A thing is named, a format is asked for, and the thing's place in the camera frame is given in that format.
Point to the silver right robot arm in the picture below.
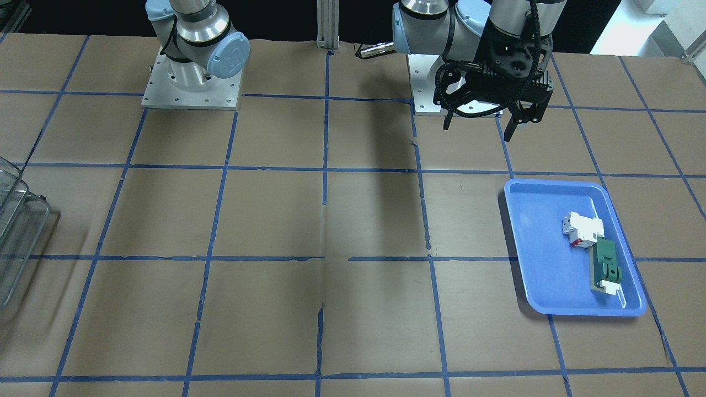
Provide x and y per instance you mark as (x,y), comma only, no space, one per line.
(200,32)

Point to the blue plastic tray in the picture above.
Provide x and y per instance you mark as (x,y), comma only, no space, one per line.
(556,276)

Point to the aluminium extrusion post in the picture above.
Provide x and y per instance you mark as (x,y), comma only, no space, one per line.
(328,12)

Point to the white circuit breaker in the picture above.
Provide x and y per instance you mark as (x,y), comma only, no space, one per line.
(582,231)

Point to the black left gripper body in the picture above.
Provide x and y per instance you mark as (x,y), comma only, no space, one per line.
(525,112)

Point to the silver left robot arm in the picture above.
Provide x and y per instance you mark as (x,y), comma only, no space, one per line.
(473,58)

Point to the green terminal block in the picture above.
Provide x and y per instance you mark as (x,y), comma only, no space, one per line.
(606,275)

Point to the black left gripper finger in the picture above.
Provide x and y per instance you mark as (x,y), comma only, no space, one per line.
(520,114)
(452,110)

